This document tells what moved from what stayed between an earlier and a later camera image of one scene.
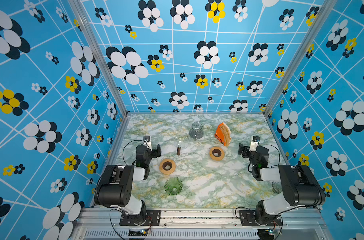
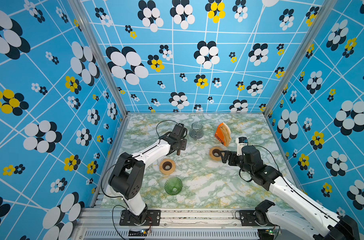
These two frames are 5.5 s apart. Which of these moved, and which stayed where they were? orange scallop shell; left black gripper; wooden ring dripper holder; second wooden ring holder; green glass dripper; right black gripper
Moved: left black gripper; right black gripper
Stayed: green glass dripper; wooden ring dripper holder; second wooden ring holder; orange scallop shell
